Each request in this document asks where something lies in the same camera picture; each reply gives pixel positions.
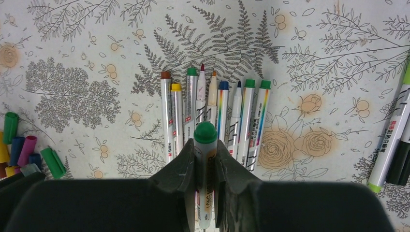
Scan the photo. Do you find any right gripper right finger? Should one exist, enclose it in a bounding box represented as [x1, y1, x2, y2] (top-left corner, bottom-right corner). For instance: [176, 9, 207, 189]
[215, 141, 394, 232]

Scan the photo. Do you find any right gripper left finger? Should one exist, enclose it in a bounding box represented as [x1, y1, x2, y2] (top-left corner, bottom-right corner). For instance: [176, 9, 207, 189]
[4, 139, 195, 232]

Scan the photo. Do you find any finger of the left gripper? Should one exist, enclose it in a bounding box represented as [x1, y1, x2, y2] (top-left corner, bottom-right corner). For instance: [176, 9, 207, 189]
[0, 172, 45, 232]

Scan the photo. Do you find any yellow pen cap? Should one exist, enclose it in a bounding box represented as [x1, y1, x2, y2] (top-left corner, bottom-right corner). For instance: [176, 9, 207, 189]
[0, 131, 10, 163]

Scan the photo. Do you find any blue pen cap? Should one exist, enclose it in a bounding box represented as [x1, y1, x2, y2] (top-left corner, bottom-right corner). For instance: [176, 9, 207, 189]
[9, 136, 25, 166]
[29, 153, 43, 170]

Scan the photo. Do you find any brown marker pen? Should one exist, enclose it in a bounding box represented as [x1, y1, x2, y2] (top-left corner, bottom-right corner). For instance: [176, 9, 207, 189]
[160, 71, 175, 163]

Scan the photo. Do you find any green pen cap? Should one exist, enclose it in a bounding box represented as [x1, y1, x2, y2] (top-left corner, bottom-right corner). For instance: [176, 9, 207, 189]
[2, 112, 19, 145]
[40, 147, 66, 179]

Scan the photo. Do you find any magenta pen cap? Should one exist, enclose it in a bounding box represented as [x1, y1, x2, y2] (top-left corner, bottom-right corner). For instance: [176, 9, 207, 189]
[17, 135, 37, 167]

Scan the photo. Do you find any dark green end marker pen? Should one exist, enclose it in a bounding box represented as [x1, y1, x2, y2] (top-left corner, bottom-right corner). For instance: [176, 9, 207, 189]
[237, 79, 255, 167]

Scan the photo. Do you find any rainbow stripe green marker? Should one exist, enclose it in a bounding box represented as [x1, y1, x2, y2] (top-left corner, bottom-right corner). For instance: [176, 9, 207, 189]
[193, 121, 218, 230]

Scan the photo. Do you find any yellow cap marker pen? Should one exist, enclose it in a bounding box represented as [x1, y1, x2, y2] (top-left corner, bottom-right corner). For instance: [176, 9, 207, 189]
[171, 83, 184, 157]

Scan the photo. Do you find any rainbow stripe blue marker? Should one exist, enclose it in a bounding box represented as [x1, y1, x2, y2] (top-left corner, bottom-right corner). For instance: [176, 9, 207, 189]
[217, 81, 229, 142]

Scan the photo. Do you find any blue cap marker pen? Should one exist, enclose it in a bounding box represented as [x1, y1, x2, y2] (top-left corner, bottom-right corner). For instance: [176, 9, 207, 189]
[227, 81, 242, 159]

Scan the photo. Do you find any purple cap marker pen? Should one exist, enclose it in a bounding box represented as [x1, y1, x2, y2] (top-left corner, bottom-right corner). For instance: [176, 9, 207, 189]
[246, 80, 271, 172]

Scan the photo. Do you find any light green cap marker pen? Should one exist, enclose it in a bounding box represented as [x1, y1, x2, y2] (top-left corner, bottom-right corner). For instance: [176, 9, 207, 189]
[367, 66, 410, 193]

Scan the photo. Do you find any floral table mat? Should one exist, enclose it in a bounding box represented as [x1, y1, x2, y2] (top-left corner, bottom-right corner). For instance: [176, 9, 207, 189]
[0, 0, 410, 232]

